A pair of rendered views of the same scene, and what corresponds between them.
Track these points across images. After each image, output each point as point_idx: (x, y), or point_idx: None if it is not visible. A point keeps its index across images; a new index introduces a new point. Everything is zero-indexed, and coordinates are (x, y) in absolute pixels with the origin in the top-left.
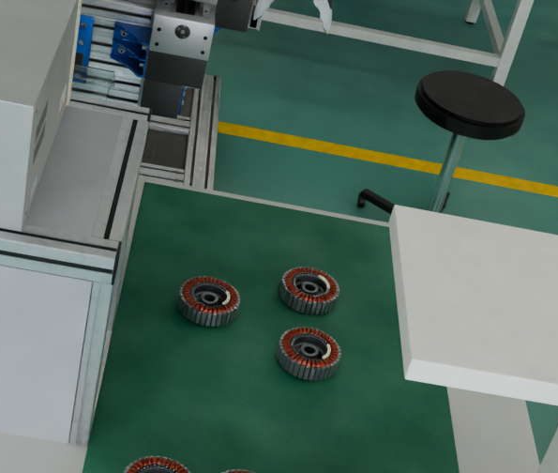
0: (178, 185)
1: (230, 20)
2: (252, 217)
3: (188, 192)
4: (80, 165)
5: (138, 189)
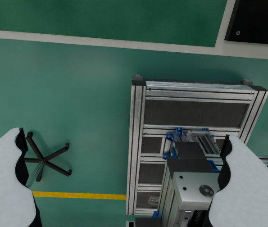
0: (187, 50)
1: (148, 224)
2: (128, 14)
3: (181, 39)
4: None
5: (221, 35)
